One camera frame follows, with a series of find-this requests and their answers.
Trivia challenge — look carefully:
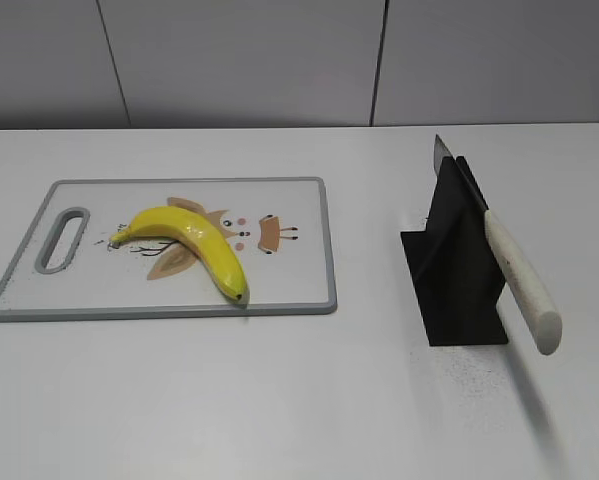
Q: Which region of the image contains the white-handled kitchen knife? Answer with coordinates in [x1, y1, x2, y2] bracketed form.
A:
[433, 134, 563, 356]

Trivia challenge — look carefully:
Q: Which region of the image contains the yellow plastic banana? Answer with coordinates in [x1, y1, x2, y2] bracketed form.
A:
[109, 206, 249, 303]

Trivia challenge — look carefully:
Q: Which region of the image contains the white grey-rimmed cutting board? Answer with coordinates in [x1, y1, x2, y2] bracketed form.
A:
[0, 177, 337, 322]

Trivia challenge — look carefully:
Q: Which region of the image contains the black knife stand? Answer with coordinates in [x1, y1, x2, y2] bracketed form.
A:
[400, 157, 508, 347]

